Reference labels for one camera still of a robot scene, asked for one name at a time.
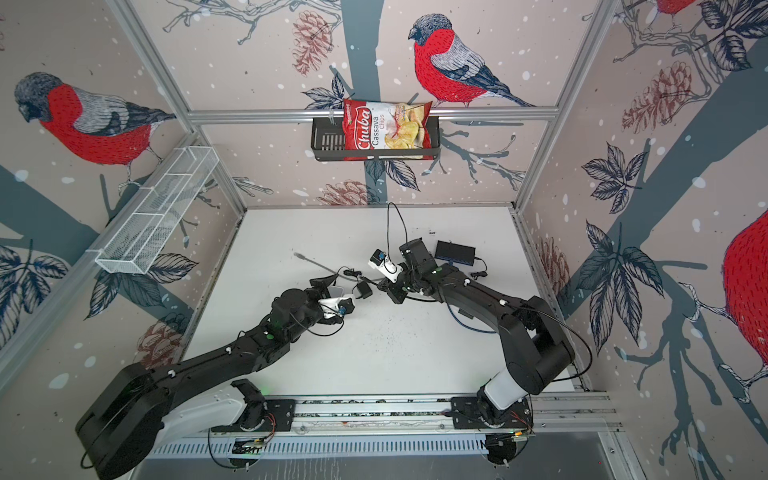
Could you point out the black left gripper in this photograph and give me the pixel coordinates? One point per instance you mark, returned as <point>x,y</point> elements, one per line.
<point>319,294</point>

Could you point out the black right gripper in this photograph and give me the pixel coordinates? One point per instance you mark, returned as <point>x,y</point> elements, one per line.
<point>390,289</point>

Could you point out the black network switch box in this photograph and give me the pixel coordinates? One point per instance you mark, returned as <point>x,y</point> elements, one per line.
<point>455,253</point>

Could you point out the white small switch box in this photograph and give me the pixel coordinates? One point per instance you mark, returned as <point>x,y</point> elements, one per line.
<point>336,292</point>

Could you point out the black power adapter with cord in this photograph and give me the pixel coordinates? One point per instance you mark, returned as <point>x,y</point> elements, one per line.
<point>362,283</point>

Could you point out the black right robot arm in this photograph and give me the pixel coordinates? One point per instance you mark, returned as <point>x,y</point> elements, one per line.
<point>536,349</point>

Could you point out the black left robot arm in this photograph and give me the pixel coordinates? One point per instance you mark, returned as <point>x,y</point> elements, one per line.
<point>123,424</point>

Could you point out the red cassava chips bag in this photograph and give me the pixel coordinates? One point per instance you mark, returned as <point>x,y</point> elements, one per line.
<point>379,126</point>

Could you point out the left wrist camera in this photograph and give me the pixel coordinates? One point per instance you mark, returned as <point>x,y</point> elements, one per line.
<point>337,307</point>

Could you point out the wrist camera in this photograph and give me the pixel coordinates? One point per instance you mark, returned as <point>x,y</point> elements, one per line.
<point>337,307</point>
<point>382,263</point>

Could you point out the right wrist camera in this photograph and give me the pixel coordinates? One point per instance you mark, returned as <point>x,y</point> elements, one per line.
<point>382,263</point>

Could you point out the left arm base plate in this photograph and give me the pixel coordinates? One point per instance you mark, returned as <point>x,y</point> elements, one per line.
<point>274,415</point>

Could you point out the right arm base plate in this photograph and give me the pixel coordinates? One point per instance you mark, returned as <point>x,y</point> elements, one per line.
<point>467,413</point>

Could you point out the black wall basket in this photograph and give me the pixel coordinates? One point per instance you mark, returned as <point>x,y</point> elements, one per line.
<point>328,144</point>

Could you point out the white wire mesh shelf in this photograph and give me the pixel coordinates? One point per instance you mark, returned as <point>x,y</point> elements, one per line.
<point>162,205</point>

